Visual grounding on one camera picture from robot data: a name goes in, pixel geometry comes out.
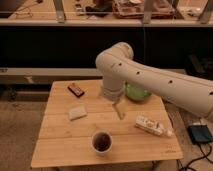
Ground long wooden background workbench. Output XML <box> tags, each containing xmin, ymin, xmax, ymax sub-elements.
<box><xmin>0</xmin><ymin>0</ymin><xmax>213</xmax><ymax>27</ymax></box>

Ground black floor cable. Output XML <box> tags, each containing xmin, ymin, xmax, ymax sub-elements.
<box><xmin>176</xmin><ymin>143</ymin><xmax>213</xmax><ymax>171</ymax></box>

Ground translucent pointed end tool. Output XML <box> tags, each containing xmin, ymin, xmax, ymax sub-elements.
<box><xmin>113</xmin><ymin>99</ymin><xmax>126</xmax><ymax>120</ymax></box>

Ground dark red chocolate bar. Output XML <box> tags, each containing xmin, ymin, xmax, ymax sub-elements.
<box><xmin>68</xmin><ymin>83</ymin><xmax>85</xmax><ymax>98</ymax></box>

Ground black power adapter box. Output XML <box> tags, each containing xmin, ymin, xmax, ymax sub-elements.
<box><xmin>187</xmin><ymin>125</ymin><xmax>213</xmax><ymax>144</ymax></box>

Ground pale sponge block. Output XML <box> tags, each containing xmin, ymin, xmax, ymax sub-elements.
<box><xmin>69</xmin><ymin>106</ymin><xmax>87</xmax><ymax>120</ymax></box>

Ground green bowl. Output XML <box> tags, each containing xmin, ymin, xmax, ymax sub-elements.
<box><xmin>125</xmin><ymin>83</ymin><xmax>151</xmax><ymax>102</ymax></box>

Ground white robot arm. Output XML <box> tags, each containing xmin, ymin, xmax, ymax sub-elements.
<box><xmin>95</xmin><ymin>42</ymin><xmax>213</xmax><ymax>122</ymax></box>

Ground cluttered tray on workbench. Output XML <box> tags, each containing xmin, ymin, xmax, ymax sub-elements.
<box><xmin>112</xmin><ymin>0</ymin><xmax>174</xmax><ymax>18</ymax></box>

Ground wooden slatted table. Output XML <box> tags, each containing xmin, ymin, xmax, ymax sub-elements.
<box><xmin>31</xmin><ymin>80</ymin><xmax>183</xmax><ymax>168</ymax></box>

